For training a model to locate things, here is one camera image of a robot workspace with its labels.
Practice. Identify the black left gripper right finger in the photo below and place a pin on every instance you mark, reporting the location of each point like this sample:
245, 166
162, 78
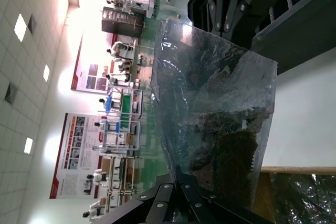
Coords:
204, 208

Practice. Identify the white ceiling light panel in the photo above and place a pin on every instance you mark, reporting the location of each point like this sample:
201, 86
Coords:
28, 145
46, 73
20, 27

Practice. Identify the dark ceiling vent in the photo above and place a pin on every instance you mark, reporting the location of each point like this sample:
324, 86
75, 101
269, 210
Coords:
32, 24
11, 93

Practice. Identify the translucent grey antistatic bag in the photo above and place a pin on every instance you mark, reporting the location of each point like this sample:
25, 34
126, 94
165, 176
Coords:
210, 77

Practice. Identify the white frame workbench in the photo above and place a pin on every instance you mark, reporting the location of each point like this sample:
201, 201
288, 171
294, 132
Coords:
118, 140

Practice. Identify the workbench with green panel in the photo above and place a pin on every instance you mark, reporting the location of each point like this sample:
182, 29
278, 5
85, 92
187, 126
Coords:
127, 104

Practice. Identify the tall red bordered wall poster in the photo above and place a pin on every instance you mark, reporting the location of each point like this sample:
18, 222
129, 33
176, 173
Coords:
76, 155

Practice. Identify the brown cardboard box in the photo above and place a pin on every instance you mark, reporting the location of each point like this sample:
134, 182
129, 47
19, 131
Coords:
265, 195

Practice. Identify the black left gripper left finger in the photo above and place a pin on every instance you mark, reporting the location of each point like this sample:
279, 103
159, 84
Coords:
152, 203

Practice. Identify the black slotted plastic container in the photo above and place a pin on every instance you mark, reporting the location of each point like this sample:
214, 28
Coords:
302, 37

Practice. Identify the person in white coat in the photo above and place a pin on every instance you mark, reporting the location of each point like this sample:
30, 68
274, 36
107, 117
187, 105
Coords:
114, 79
92, 211
118, 48
98, 176

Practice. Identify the wooden shelf workbench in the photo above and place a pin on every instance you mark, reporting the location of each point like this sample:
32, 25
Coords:
123, 176

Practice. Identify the dark brown cabinet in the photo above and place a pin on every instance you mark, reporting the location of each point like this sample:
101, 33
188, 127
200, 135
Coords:
118, 22

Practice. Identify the bagged graphics card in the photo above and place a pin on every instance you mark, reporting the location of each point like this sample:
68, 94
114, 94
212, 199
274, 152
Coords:
304, 200

